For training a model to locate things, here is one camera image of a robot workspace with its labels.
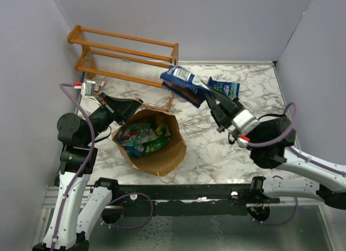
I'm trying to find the blue green chips bag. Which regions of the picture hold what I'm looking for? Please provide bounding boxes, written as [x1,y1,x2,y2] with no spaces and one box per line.
[207,77,240,98]

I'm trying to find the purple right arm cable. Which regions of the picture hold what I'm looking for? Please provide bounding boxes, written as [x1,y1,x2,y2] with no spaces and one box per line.
[247,102,346,227]

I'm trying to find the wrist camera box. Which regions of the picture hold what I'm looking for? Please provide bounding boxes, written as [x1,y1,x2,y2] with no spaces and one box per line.
[81,79,96,97]
[228,109,260,140]

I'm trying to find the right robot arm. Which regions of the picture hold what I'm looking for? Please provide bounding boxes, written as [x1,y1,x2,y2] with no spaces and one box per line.
[202,84,345,210]

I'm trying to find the brown paper bag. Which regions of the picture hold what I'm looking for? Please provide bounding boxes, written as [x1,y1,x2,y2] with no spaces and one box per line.
[112,103,187,181]

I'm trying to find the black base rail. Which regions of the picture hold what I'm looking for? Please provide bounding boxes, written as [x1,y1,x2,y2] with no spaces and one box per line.
[92,177,280,217]

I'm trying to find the red white snack packets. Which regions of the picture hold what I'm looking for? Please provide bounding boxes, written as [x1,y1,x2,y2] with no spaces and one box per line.
[116,123,157,153]

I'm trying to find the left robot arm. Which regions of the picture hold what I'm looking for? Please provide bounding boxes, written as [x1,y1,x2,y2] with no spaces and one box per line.
[33,93,143,250]

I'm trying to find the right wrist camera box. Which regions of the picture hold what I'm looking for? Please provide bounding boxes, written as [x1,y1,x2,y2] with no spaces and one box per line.
[228,109,260,140]

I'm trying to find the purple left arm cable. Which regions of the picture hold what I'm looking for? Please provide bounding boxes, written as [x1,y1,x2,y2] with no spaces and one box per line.
[50,83,112,251]

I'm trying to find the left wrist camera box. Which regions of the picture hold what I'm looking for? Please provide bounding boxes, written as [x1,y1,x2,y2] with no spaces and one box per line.
[81,79,96,97]

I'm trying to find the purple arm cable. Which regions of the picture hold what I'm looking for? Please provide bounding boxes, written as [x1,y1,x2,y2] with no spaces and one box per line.
[50,83,112,251]
[247,102,346,227]

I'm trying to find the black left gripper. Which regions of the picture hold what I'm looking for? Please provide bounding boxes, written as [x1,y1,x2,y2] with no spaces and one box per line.
[84,91,144,145]

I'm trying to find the blue red chips bag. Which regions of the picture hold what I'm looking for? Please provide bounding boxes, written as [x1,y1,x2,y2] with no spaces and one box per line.
[160,65,211,108]

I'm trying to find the green snack packet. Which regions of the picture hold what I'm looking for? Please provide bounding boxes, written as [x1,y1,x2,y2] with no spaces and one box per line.
[135,123,171,157]

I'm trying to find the orange wooden shelf rack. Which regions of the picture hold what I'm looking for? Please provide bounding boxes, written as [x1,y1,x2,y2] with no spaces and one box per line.
[66,24,179,113]

